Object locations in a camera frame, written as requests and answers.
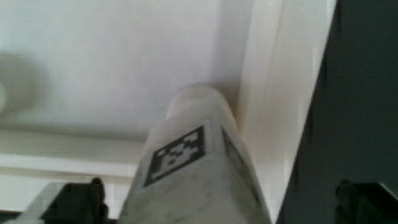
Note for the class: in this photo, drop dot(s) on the white leg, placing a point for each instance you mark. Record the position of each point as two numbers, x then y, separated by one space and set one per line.
197 186

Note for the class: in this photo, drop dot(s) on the white square tabletop part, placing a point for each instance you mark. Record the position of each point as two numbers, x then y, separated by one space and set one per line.
101 56

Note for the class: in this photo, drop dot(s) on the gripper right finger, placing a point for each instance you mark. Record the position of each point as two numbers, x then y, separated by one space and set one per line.
367 204

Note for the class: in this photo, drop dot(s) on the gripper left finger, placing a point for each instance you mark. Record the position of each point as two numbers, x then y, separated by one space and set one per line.
69 204

